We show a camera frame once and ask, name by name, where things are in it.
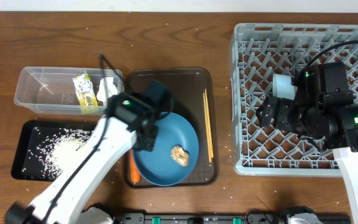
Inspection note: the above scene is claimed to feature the brown serving tray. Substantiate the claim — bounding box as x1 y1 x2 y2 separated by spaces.
123 68 219 189

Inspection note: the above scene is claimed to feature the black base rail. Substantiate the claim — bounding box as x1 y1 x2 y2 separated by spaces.
113 212 352 224

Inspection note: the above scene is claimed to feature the clear plastic bin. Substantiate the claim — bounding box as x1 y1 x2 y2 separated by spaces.
14 66 124 117

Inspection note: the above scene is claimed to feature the green yellow snack wrapper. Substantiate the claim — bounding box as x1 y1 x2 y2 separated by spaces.
73 73 98 114

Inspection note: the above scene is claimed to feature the brown food scrap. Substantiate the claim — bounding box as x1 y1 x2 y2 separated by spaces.
171 145 190 167

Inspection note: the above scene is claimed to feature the white napkin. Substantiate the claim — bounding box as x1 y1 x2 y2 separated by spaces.
96 77 118 106

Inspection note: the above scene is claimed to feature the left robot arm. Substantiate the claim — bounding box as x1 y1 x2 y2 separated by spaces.
4 81 173 223

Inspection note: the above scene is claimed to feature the light blue rice bowl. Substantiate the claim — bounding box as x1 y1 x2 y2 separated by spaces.
272 73 296 100

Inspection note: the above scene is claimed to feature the pile of white rice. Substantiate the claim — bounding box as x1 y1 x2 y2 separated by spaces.
21 127 91 181

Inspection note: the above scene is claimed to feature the black plastic tray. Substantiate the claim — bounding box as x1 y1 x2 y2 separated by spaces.
11 120 96 181

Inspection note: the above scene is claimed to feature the grey dishwasher rack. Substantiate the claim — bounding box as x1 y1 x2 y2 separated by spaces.
229 23 358 177

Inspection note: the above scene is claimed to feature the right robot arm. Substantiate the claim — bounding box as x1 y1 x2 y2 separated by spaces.
256 62 358 223

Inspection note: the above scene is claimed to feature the blue plate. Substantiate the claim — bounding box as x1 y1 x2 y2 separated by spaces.
133 113 200 186

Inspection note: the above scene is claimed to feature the orange carrot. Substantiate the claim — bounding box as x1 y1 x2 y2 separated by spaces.
129 149 140 184

